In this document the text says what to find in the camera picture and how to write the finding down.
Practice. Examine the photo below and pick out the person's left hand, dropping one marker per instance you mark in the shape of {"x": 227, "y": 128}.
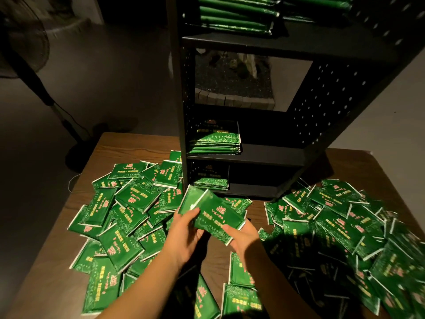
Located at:
{"x": 182, "y": 239}

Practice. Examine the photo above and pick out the person's right hand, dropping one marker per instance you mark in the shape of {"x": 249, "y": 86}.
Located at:
{"x": 244, "y": 242}

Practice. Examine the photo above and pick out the pile of green packets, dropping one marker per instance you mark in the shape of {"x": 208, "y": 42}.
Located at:
{"x": 126, "y": 196}

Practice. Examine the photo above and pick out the black metal shelf rack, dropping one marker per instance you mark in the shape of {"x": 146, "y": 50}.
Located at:
{"x": 345, "y": 96}

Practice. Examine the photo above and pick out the person's right forearm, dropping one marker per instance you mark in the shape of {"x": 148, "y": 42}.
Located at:
{"x": 279, "y": 289}

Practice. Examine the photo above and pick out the person's left forearm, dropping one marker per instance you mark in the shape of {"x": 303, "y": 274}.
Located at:
{"x": 139, "y": 292}

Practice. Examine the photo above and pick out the black standing fan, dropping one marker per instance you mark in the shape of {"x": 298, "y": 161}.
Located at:
{"x": 23, "y": 36}

